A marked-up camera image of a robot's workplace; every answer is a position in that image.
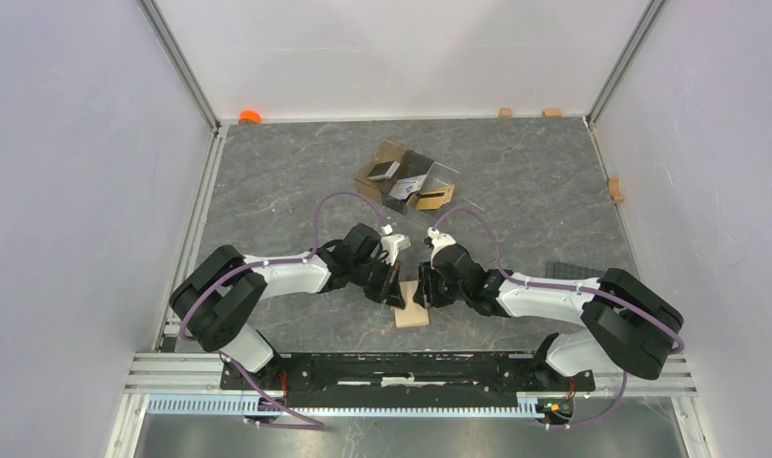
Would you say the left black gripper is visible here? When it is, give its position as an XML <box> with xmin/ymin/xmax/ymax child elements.
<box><xmin>350</xmin><ymin>255</ymin><xmax>405</xmax><ymax>308</ymax></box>

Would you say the beige leather card holder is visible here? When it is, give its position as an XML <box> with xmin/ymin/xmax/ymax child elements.
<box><xmin>393</xmin><ymin>281</ymin><xmax>429</xmax><ymax>328</ymax></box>

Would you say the gold VIP card stack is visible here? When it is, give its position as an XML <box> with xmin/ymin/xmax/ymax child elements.
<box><xmin>408</xmin><ymin>184</ymin><xmax>455</xmax><ymax>211</ymax></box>

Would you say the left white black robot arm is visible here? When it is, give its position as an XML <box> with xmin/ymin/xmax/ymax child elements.
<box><xmin>169</xmin><ymin>223</ymin><xmax>410</xmax><ymax>389</ymax></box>

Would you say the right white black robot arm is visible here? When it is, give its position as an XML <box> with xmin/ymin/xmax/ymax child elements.
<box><xmin>418</xmin><ymin>243</ymin><xmax>684</xmax><ymax>389</ymax></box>

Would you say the black and white card stack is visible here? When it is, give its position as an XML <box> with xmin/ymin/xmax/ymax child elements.
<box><xmin>365</xmin><ymin>160</ymin><xmax>401</xmax><ymax>181</ymax></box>

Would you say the dark grey studded baseplate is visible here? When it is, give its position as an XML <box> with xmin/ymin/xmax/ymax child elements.
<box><xmin>545</xmin><ymin>260</ymin><xmax>604</xmax><ymax>280</ymax></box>

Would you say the small wooden block right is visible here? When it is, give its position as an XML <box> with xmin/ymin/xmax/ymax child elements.
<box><xmin>542</xmin><ymin>108</ymin><xmax>563</xmax><ymax>117</ymax></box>

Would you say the curved wooden block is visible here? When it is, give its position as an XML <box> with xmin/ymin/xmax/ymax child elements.
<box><xmin>607</xmin><ymin>177</ymin><xmax>625</xmax><ymax>205</ymax></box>

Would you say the orange round cap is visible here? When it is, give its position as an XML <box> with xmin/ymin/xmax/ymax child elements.
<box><xmin>238</xmin><ymin>110</ymin><xmax>261</xmax><ymax>124</ymax></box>

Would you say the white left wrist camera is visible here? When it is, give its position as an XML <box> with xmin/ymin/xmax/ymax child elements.
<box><xmin>380</xmin><ymin>224</ymin><xmax>410</xmax><ymax>265</ymax></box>

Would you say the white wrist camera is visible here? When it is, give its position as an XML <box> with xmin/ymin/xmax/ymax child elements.
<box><xmin>424</xmin><ymin>227</ymin><xmax>456</xmax><ymax>259</ymax></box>
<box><xmin>380</xmin><ymin>224</ymin><xmax>410</xmax><ymax>265</ymax></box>

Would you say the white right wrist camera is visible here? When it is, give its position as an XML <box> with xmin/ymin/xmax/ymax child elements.
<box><xmin>424</xmin><ymin>227</ymin><xmax>456</xmax><ymax>259</ymax></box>

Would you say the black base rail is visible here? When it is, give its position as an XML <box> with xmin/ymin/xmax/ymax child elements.
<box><xmin>253</xmin><ymin>351</ymin><xmax>595</xmax><ymax>408</ymax></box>

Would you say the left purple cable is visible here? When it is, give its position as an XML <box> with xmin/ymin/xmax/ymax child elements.
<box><xmin>177</xmin><ymin>190</ymin><xmax>396</xmax><ymax>431</ymax></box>

